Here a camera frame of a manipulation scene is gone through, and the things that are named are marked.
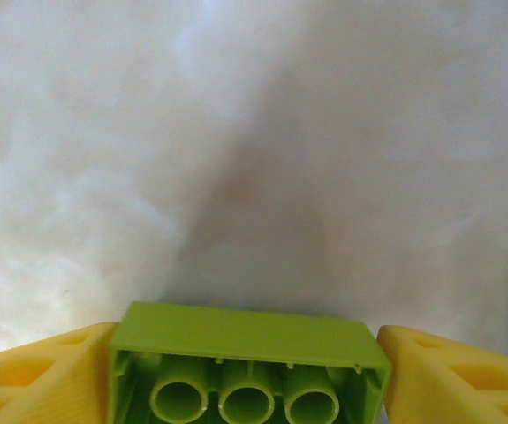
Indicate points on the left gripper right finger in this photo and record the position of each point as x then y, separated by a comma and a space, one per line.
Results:
457, 384

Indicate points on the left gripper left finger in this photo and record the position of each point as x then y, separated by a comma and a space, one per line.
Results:
37, 380

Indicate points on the long green lego brick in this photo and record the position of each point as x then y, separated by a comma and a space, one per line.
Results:
244, 331

